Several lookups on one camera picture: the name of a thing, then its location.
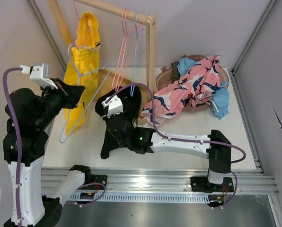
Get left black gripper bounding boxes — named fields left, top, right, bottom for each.
left=35, top=76, right=86, bottom=127

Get yellow shorts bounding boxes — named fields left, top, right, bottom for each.
left=63, top=12, right=100, bottom=136

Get black shorts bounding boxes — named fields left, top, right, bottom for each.
left=95, top=87, right=141, bottom=159

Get olive green shorts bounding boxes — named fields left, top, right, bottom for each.
left=171, top=61, right=181, bottom=81

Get pink patterned shorts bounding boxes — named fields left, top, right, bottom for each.
left=141, top=55, right=221, bottom=125

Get light blue shorts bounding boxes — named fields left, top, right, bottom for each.
left=177, top=55, right=230, bottom=120

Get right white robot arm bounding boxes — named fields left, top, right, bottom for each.
left=101, top=114, right=231, bottom=191

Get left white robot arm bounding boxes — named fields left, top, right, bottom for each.
left=3, top=79, right=92, bottom=227

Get pink translucent plastic basin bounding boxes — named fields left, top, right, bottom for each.
left=156, top=54, right=229, bottom=113

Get wooden clothes rack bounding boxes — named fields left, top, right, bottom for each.
left=47, top=0, right=157, bottom=101

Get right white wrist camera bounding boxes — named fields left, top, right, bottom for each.
left=101, top=95, right=123, bottom=118

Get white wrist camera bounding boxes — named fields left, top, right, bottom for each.
left=20, top=62, right=58, bottom=90
left=101, top=95, right=123, bottom=118

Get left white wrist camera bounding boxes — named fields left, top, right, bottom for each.
left=20, top=62, right=58, bottom=90

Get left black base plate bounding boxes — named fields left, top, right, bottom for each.
left=83, top=175, right=107, bottom=191

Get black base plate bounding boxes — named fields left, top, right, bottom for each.
left=83, top=175, right=107, bottom=191
left=186, top=176, right=235, bottom=194

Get slotted cable duct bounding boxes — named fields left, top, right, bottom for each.
left=68, top=192, right=221, bottom=204

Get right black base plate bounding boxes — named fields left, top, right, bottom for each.
left=186, top=176, right=235, bottom=194

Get aluminium mounting rail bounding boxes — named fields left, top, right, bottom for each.
left=40, top=168, right=279, bottom=194

